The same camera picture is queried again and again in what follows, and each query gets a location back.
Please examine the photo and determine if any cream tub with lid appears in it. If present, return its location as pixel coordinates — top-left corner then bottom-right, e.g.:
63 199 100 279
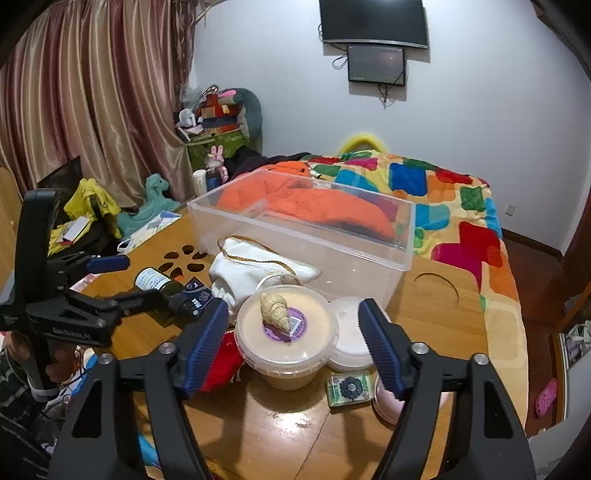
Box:
235 285 340 392

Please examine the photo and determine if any yellow hoop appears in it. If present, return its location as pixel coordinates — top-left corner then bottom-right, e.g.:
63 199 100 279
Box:
339 131 387 155

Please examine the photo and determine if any striped brown curtain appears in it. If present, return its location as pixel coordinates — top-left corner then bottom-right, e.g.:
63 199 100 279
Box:
0 0 200 217

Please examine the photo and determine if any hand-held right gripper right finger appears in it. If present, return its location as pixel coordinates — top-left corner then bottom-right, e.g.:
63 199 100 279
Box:
358 298 539 480

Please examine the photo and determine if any dark clothing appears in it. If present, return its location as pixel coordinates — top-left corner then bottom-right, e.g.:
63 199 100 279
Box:
228 148 315 182

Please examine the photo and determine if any small green tin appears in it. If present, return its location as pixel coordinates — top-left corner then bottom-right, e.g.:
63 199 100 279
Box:
327 371 375 409

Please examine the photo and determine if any wooden shelf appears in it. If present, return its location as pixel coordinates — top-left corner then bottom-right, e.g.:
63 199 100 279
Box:
549 272 591 425

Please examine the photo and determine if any person's left hand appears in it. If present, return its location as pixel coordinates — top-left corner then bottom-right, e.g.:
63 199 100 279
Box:
48 345 85 380

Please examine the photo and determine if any pink clog shoe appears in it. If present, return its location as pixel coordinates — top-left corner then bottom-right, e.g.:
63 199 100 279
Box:
534 378 558 419

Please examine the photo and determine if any orange puffer jacket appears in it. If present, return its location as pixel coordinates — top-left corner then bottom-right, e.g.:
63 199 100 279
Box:
217 159 399 241

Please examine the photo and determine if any grey green plush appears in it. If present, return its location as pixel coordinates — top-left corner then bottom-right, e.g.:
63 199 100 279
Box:
235 87 265 140

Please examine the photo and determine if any clear plastic box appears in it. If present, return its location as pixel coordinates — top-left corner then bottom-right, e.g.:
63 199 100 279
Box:
187 167 416 310

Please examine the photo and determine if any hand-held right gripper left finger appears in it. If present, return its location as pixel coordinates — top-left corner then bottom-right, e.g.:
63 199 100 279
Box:
46 299 230 480

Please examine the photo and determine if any stack of booklets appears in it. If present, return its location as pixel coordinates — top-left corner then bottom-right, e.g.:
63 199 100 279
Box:
124 210 184 253

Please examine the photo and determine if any colourful patchwork blanket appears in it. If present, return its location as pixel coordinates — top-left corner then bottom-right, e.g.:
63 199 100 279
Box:
295 152 532 416

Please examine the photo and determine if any gold braided cord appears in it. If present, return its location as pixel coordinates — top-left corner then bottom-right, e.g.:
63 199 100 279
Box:
218 235 300 283

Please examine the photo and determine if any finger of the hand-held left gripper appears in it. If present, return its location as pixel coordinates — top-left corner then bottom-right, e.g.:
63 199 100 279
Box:
68 288 175 325
46 254 131 286

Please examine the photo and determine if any teal dinosaur plush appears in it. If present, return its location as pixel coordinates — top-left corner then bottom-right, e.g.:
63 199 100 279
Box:
115 173 182 237

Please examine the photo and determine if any small blue packet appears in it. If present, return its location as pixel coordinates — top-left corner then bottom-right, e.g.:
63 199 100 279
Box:
182 277 214 311

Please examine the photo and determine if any small wall monitor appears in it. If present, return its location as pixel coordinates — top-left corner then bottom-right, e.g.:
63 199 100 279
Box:
347 45 407 87

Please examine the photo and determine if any patchwork cushion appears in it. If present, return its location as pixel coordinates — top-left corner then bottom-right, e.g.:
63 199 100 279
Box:
198 90 245 136

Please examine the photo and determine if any pink rabbit toy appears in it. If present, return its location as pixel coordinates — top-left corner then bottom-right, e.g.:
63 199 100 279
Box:
205 145 230 184

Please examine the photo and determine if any green glass bottle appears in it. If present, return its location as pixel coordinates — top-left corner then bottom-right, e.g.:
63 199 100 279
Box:
134 267 206 320

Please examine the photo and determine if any red fabric piece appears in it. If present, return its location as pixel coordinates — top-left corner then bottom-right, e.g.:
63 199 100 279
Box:
201 331 244 393

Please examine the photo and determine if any beige seashell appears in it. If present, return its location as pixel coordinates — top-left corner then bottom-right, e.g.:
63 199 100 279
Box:
259 292 297 334

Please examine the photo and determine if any person's left forearm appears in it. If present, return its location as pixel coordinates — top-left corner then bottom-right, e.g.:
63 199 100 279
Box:
0 355 61 480

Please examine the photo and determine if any wooden desk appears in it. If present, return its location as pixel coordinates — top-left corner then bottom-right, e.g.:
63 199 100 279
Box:
69 203 532 480

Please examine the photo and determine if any pink round case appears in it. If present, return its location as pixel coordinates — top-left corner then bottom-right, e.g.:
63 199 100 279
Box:
370 373 408 425

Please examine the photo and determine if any white round container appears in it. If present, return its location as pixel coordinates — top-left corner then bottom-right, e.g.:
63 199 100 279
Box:
325 296 387 374

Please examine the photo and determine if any yellow plastic bag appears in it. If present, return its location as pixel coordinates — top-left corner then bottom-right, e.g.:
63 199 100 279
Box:
48 178 123 256

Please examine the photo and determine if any wall television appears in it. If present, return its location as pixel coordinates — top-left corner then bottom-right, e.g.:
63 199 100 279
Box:
318 0 430 51

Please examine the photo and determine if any white drawstring pouch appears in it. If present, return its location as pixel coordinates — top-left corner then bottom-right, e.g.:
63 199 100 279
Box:
209 235 324 309

